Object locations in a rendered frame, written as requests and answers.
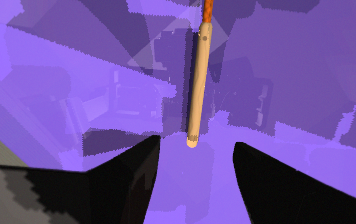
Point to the light wooden stick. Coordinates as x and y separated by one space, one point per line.
200 71

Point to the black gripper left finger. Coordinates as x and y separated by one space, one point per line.
115 192

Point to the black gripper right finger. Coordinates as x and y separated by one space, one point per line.
276 193

